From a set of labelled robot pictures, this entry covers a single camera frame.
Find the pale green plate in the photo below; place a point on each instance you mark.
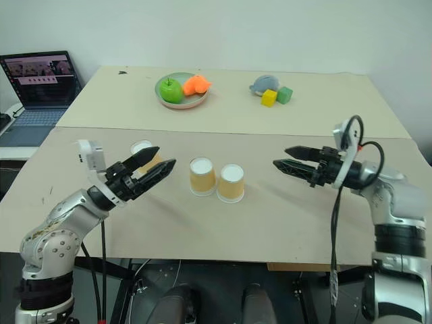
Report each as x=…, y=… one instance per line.
x=189, y=102

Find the brown cardboard piece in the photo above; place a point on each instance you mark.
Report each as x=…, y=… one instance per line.
x=297, y=266

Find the green cube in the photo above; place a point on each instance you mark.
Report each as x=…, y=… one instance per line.
x=285, y=95

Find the grey-blue plush toy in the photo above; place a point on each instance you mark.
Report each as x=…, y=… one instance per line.
x=265, y=83

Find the yellow cube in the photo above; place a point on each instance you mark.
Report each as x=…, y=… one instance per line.
x=269, y=98

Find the black table frame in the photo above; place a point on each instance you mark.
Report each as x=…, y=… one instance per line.
x=125, y=287

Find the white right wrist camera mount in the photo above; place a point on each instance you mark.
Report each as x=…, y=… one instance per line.
x=347, y=148

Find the green toy apple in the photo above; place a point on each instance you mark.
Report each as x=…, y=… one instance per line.
x=171, y=91

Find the open laptop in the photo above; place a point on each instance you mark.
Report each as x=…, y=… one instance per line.
x=40, y=84

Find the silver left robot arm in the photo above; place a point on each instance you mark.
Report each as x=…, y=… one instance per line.
x=50, y=236

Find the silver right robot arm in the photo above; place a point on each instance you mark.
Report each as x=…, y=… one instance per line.
x=398, y=202

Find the dark rounded shape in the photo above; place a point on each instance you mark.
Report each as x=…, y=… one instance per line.
x=175, y=303
x=258, y=303

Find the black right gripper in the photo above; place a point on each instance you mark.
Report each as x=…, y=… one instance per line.
x=329, y=167

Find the brown paper cup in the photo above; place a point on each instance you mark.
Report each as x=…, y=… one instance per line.
x=202, y=180
x=140, y=147
x=231, y=187

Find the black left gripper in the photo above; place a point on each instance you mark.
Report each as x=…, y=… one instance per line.
x=121, y=184

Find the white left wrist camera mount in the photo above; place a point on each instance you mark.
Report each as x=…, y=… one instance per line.
x=92, y=155

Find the orange toy fruit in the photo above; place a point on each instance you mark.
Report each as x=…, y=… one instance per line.
x=195, y=85

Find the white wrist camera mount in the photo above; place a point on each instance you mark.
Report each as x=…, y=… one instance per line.
x=92, y=155
x=347, y=148

